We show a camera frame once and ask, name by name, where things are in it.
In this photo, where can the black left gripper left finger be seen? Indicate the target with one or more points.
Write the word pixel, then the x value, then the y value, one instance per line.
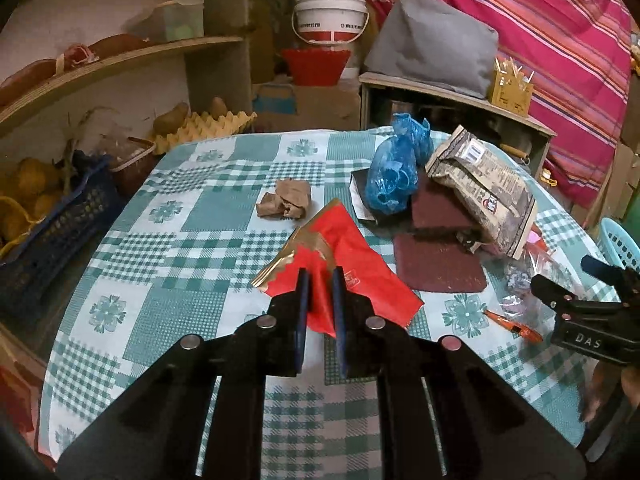
pixel 197 412

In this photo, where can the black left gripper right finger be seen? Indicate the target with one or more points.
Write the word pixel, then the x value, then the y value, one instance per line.
pixel 444 412

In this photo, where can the maroon scouring pad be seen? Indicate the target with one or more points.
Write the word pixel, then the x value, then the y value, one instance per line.
pixel 436 209
pixel 435 266

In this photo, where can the camouflage snack bag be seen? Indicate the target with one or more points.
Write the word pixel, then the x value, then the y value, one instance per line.
pixel 494 193

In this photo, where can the red gold foil wrapper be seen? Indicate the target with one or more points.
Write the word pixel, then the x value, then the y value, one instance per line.
pixel 331 240

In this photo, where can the right hand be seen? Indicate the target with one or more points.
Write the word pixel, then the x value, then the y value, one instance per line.
pixel 603 381

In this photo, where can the orange pen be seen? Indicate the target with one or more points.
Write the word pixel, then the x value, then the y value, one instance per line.
pixel 515 328

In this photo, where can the light blue laundry basket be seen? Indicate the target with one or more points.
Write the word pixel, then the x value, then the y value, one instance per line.
pixel 617 246

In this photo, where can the clear plastic wrapper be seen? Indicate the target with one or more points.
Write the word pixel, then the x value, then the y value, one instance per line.
pixel 518 302

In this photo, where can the dark blue plastic crate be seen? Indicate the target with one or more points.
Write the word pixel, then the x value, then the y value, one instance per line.
pixel 29 270

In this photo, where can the blue plastic bag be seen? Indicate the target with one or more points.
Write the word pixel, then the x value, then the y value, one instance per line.
pixel 393 176

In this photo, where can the yellow utensil holder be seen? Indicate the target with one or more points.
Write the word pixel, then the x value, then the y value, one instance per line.
pixel 511 88

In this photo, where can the crumpled brown paper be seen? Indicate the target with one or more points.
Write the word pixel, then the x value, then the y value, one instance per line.
pixel 290 200

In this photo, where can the yellow egg tray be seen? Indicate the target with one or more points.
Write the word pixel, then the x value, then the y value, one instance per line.
pixel 197 128

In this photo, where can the pink striped curtain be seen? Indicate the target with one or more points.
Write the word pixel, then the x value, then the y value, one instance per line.
pixel 579 54

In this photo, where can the wooden side shelf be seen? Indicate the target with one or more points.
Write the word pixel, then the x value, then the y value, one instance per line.
pixel 523 138

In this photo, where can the cardboard box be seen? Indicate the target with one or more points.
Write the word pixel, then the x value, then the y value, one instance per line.
pixel 287 107

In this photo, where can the grey cushion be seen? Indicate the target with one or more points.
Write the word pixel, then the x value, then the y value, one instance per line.
pixel 429 41

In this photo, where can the red plastic bowl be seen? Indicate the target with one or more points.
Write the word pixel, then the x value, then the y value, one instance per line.
pixel 316 67

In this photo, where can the white plastic bucket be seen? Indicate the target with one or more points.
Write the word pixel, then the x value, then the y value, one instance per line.
pixel 329 22

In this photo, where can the curved wooden wall shelf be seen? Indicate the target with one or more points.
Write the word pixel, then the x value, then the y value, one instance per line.
pixel 55 88

